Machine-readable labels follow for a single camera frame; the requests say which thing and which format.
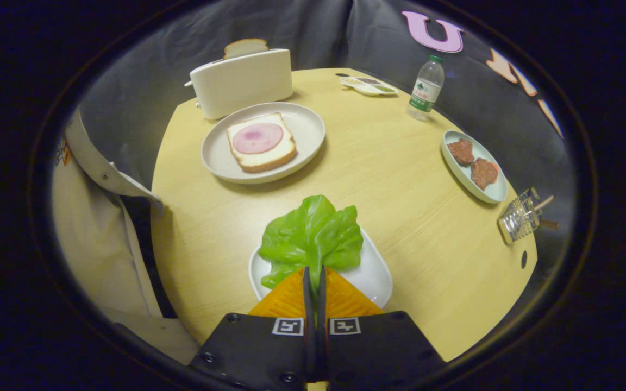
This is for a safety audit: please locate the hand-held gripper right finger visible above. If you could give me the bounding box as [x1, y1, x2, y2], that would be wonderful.
[316, 265, 447, 391]

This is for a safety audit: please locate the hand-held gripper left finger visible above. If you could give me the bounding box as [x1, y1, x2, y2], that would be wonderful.
[188, 266, 315, 391]

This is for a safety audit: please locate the green lettuce leaf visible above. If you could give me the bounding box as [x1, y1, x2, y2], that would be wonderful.
[259, 195, 364, 294]

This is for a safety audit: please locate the plain bread slice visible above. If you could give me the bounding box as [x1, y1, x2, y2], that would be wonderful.
[223, 38, 269, 59]

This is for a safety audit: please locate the white square plate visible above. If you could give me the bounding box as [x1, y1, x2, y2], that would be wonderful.
[248, 227, 393, 309]

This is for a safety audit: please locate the bread slice under ham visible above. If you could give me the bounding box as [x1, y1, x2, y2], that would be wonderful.
[226, 112, 297, 173]

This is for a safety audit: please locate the pink ham slice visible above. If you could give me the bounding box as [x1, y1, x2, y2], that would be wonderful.
[232, 122, 284, 155]

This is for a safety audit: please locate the beige round plate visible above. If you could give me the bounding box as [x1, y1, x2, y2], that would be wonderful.
[201, 102, 326, 185]

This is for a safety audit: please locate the light blue oval plate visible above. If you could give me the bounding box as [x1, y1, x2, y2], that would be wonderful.
[441, 130, 509, 204]

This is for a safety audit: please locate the brown meat piece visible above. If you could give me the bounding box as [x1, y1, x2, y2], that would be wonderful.
[471, 157, 499, 190]
[447, 138, 475, 166]

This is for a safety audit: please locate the clear glass cup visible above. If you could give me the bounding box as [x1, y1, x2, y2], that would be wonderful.
[498, 188, 543, 244]

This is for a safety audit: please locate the white divided dish with beans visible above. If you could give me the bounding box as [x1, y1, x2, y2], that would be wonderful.
[339, 76, 399, 97]

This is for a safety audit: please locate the white toaster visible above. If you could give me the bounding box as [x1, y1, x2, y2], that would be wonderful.
[184, 48, 294, 120]

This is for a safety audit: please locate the clear water bottle green cap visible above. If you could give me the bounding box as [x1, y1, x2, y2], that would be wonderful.
[406, 54, 445, 121]

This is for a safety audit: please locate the black backdrop cloth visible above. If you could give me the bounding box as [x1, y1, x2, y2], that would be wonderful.
[77, 0, 577, 283]

